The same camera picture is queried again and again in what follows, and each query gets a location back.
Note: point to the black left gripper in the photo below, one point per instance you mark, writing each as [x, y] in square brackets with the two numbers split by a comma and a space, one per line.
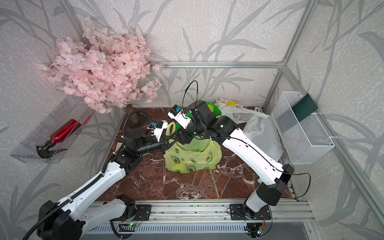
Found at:
[164, 145]

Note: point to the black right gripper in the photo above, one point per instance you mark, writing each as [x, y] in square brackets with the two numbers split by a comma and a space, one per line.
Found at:
[183, 137]

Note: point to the green avocado print plastic bag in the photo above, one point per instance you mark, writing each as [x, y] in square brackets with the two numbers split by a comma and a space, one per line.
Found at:
[192, 157]

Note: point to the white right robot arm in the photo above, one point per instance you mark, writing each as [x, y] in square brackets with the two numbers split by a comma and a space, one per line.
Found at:
[273, 174]

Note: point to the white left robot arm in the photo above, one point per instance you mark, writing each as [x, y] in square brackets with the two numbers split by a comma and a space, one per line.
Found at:
[67, 219]

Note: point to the green plastic perforated basket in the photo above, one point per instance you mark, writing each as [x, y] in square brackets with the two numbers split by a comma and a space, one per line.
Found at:
[214, 109]

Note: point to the patterned white plastic bag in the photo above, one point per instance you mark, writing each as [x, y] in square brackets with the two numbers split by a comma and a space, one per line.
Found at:
[222, 103]

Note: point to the white plastic bag near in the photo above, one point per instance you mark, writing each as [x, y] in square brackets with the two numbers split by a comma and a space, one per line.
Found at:
[263, 133]

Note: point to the pink cherry blossom tree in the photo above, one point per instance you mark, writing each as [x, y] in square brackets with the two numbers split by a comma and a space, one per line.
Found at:
[107, 73]

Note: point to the red black hair brush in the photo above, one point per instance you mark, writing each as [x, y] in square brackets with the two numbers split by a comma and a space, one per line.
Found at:
[71, 127]

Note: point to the dark green card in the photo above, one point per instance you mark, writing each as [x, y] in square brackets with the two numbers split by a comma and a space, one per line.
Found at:
[304, 107]

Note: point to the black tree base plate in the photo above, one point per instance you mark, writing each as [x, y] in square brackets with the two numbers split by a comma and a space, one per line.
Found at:
[135, 119]

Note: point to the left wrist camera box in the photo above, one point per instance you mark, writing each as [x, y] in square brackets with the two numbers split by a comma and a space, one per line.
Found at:
[157, 128]

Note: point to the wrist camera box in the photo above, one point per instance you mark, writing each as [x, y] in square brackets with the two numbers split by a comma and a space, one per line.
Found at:
[157, 128]
[176, 113]

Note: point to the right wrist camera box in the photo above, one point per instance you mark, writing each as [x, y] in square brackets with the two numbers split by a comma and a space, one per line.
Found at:
[176, 113]

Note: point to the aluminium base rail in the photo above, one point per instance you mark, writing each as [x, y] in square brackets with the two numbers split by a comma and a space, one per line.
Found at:
[218, 211]

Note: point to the clear acrylic wall shelf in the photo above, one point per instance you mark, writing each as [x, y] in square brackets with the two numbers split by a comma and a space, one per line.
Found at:
[71, 107]

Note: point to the white wire mesh basket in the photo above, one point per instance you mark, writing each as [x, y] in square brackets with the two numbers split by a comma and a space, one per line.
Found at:
[305, 141]

